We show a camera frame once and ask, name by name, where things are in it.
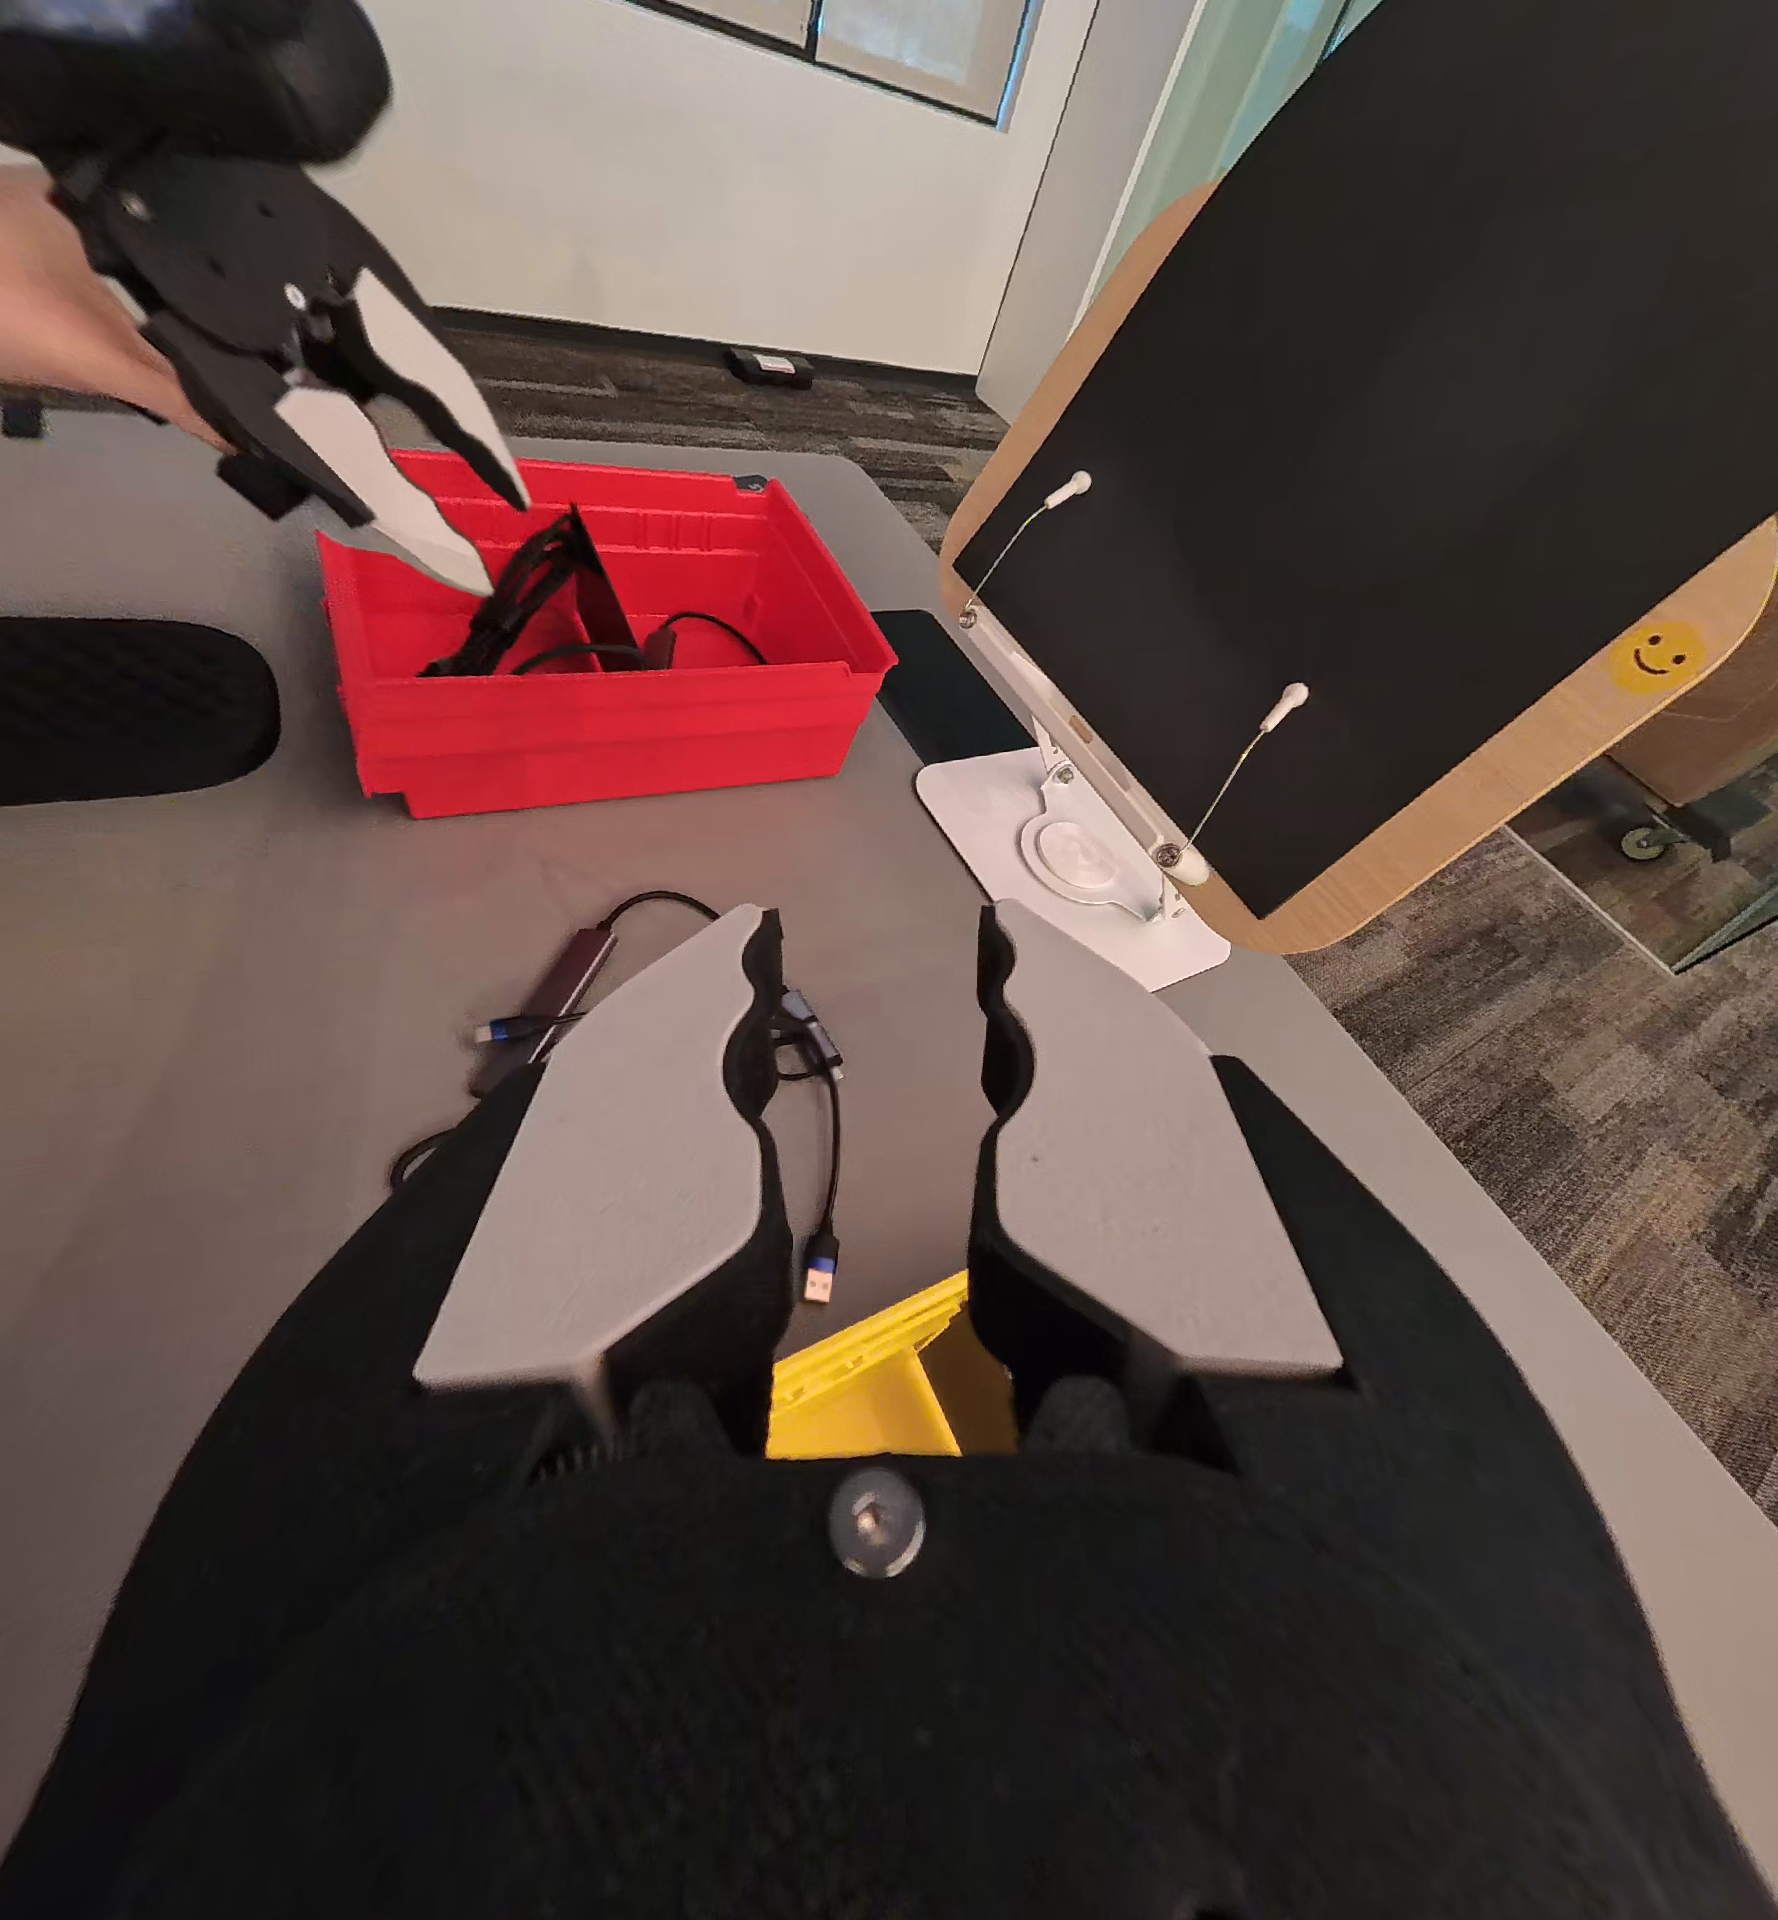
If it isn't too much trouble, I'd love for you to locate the window with white blind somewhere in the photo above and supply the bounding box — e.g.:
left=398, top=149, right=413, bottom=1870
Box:
left=635, top=0, right=1050, bottom=128

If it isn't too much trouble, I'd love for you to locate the red plastic bin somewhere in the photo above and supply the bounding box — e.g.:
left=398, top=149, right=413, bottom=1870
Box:
left=315, top=451, right=897, bottom=820

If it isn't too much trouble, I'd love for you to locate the yellow plastic bin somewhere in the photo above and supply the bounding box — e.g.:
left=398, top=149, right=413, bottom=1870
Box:
left=766, top=1272, right=1019, bottom=1461

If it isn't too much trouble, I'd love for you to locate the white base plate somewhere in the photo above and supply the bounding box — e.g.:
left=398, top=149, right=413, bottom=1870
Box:
left=915, top=716, right=1234, bottom=991

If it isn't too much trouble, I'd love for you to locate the dark blue flat pad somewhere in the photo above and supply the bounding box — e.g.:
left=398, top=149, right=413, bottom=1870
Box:
left=871, top=606, right=1040, bottom=758

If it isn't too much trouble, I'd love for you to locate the black oval pad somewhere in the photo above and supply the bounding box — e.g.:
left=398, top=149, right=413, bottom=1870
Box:
left=0, top=619, right=283, bottom=810

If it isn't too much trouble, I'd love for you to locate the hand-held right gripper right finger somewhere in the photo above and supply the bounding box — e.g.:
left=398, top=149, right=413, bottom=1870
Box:
left=968, top=900, right=1349, bottom=1454

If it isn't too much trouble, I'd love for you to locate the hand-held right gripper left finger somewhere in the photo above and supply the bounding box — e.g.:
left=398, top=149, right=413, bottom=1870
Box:
left=413, top=903, right=799, bottom=1454

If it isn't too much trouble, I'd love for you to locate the black wooden backdrop board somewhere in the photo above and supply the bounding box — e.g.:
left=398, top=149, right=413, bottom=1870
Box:
left=940, top=0, right=1778, bottom=957

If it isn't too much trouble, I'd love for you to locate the metal rod with white cap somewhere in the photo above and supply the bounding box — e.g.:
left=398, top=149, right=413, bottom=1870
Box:
left=961, top=470, right=1097, bottom=621
left=1183, top=682, right=1311, bottom=869

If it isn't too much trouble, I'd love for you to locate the yellow smiley sticker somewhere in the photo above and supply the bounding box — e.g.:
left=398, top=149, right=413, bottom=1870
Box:
left=1613, top=622, right=1705, bottom=698

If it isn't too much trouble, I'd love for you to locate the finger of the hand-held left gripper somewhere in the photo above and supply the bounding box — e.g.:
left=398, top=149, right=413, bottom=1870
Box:
left=332, top=266, right=534, bottom=512
left=271, top=381, right=497, bottom=593

